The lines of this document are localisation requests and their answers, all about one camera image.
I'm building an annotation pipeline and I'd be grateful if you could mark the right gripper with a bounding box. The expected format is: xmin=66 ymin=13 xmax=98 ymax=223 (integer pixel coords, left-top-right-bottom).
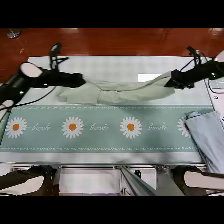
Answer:
xmin=164 ymin=69 xmax=195 ymax=90

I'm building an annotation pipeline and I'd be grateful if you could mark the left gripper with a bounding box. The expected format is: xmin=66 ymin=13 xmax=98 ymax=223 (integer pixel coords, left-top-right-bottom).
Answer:
xmin=61 ymin=72 xmax=87 ymax=89

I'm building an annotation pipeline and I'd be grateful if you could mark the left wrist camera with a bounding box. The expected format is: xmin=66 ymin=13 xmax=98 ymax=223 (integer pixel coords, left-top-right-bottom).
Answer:
xmin=48 ymin=42 xmax=70 ymax=72

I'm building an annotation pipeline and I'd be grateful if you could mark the pale green shirt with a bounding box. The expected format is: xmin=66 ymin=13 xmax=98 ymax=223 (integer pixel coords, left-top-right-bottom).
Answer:
xmin=55 ymin=70 xmax=176 ymax=107

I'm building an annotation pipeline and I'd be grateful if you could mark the silver frame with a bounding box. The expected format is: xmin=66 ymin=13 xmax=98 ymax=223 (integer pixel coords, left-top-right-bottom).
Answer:
xmin=0 ymin=161 xmax=224 ymax=197

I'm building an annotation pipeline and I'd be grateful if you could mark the black cable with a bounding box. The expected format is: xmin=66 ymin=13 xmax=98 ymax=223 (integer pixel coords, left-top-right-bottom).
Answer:
xmin=0 ymin=85 xmax=56 ymax=112

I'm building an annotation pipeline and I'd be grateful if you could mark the light blue garment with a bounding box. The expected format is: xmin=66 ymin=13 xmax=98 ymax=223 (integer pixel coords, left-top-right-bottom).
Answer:
xmin=184 ymin=110 xmax=224 ymax=175

